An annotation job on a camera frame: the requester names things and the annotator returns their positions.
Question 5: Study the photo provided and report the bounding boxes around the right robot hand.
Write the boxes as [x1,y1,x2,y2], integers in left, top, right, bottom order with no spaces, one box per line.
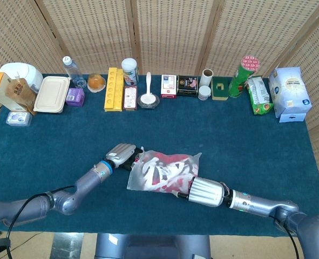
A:
[177,176,229,208]

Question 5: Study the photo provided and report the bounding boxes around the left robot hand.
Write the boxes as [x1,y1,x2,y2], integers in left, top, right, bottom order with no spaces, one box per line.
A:
[105,143,145,171]

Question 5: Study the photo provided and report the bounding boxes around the frosted plastic zip bag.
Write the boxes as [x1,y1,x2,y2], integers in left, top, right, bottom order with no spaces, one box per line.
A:
[126,149,202,194]

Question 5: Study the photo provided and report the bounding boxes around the red white printed garment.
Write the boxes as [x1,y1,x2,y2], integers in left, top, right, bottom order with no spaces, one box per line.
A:
[140,152,200,194]

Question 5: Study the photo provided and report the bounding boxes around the green snack bag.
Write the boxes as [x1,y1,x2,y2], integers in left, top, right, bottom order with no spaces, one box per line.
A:
[246,75,274,116]

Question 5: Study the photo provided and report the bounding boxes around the white blue flour bag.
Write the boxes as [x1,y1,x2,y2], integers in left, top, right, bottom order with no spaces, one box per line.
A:
[268,66,313,119]

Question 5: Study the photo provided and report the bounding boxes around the dark red small box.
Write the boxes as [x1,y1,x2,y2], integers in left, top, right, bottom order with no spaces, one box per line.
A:
[123,85,138,111]

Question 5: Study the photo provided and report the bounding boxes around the blue carpet mat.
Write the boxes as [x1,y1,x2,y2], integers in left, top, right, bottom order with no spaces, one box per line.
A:
[0,74,319,237]

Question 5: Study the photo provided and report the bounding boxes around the patterned dark bowl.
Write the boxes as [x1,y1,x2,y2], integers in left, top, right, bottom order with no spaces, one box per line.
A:
[137,93,160,110]

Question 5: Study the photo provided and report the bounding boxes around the white rice spoon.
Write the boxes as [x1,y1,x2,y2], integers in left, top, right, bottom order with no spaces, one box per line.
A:
[139,71,156,105]

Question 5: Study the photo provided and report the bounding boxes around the yellow egg tray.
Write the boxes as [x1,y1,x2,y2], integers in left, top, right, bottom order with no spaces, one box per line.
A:
[104,67,125,113]

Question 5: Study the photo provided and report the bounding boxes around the purple box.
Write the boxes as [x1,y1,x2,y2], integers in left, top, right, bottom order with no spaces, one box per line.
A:
[65,87,85,107]

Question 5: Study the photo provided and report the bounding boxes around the grey robot torso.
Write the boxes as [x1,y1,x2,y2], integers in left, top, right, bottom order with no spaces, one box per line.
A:
[94,233,212,259]

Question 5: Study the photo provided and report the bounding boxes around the orange jelly cup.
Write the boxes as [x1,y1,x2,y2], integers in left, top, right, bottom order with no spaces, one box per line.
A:
[87,72,107,94]

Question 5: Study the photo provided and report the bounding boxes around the red white card box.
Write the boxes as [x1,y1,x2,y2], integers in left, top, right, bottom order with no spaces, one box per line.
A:
[160,74,178,99]

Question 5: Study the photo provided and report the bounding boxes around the white can green label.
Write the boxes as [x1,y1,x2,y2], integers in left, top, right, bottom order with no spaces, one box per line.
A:
[121,58,139,86]

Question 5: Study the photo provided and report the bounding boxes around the beige lidded food container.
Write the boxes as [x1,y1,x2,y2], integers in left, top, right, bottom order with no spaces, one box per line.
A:
[33,76,71,114]

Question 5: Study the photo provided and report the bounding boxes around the clear plastic water bottle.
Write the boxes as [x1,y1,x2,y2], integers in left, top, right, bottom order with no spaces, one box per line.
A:
[62,56,87,89]

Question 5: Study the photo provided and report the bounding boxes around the dark stacked boxes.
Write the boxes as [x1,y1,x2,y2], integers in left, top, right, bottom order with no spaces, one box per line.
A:
[177,75,199,98]

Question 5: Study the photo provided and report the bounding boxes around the small white jar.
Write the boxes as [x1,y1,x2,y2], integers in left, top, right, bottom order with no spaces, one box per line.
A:
[198,85,212,101]

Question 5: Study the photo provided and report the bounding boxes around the green yellow sponge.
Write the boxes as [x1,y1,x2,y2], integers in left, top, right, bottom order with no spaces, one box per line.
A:
[211,76,229,101]

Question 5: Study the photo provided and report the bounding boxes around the clear blue plastic box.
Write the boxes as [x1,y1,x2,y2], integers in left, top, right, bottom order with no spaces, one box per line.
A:
[5,111,32,127]

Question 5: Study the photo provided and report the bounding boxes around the white paper roll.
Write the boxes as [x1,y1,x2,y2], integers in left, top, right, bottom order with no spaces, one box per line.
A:
[201,69,213,88]

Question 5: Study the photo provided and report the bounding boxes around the brown paper pouch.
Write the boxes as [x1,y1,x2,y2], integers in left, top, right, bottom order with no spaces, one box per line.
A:
[4,77,38,116]

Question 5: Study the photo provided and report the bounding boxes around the green chips can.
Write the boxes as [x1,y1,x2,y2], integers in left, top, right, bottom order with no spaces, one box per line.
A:
[228,56,261,98]

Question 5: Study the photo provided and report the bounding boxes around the white rice cooker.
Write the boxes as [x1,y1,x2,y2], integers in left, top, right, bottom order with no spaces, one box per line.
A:
[0,62,44,94]

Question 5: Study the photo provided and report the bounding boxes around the wicker folding screen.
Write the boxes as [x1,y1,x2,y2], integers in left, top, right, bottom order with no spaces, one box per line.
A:
[0,0,319,187]

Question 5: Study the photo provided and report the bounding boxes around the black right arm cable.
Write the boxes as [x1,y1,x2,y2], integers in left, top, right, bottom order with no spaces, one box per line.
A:
[268,213,300,259]

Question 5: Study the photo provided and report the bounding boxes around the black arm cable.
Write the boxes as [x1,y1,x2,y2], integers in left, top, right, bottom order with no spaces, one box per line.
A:
[0,185,76,259]
[268,213,300,259]

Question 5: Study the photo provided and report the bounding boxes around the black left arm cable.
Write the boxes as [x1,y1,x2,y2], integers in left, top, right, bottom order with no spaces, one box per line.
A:
[0,185,76,259]

